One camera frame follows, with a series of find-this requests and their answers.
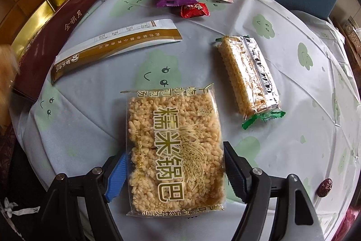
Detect white ribbon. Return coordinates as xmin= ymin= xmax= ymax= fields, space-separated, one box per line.
xmin=4 ymin=197 xmax=40 ymax=217

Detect pale green-print tablecloth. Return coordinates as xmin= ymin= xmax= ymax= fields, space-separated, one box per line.
xmin=6 ymin=0 xmax=361 ymax=241

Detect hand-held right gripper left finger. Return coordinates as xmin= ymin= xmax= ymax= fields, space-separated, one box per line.
xmin=34 ymin=152 xmax=133 ymax=241

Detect maroon gold gift box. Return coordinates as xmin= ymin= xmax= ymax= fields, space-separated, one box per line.
xmin=10 ymin=0 xmax=113 ymax=103

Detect wooden side desk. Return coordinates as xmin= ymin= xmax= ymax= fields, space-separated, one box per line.
xmin=342 ymin=18 xmax=361 ymax=58

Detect red date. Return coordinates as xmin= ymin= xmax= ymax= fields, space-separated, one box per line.
xmin=317 ymin=178 xmax=333 ymax=198

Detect small red candy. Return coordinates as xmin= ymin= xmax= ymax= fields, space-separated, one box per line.
xmin=180 ymin=2 xmax=211 ymax=19

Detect long white gold packet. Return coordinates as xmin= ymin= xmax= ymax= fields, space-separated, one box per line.
xmin=51 ymin=18 xmax=183 ymax=86

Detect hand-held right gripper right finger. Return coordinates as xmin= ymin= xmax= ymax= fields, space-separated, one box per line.
xmin=223 ymin=141 xmax=325 ymax=241

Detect long rice bar packet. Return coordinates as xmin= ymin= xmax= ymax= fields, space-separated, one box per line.
xmin=214 ymin=35 xmax=285 ymax=129

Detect large rice cracker packet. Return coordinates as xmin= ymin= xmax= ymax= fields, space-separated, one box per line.
xmin=121 ymin=84 xmax=227 ymax=216

